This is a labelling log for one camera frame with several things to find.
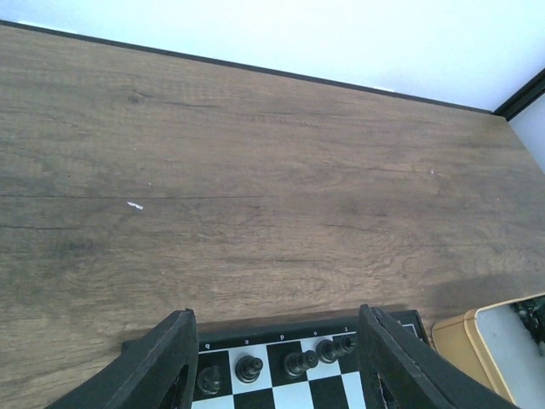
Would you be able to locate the yellow tin of black pieces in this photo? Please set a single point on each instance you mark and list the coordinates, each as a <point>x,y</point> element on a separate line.
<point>500,346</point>

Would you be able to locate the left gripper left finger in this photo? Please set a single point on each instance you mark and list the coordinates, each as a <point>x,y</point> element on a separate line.
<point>156,371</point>

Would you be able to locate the black and white chessboard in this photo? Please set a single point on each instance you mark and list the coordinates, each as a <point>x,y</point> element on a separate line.
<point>279,364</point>

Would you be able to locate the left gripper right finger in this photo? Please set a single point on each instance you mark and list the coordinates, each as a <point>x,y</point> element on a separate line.
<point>398,370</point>

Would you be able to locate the black chess piece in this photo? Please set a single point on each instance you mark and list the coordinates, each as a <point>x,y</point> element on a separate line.
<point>329,351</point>
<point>209,380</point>
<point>297,364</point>
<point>248,368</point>

